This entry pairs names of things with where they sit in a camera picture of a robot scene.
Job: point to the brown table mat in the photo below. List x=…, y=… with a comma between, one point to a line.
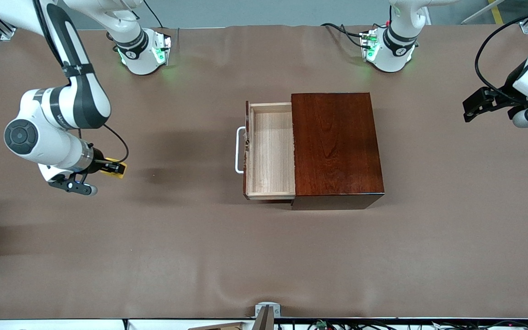
x=200, y=252

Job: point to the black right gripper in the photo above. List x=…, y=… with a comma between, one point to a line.
x=97, y=161

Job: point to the grey mount post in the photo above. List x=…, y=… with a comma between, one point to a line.
x=264, y=321

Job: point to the yellow cube block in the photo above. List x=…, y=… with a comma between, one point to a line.
x=107, y=173

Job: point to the dark brown wooden cabinet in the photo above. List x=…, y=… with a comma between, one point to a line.
x=337, y=146

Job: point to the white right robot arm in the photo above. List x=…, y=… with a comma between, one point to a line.
x=80, y=101

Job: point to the light wooden plank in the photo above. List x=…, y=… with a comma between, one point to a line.
x=222, y=326

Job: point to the wooden drawer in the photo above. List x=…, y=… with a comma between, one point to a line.
x=271, y=156

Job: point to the grey metal table clamp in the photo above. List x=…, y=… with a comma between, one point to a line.
x=267, y=306

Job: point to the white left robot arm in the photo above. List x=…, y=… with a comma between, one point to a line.
x=397, y=46

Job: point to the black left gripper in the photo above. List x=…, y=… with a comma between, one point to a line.
x=506, y=93

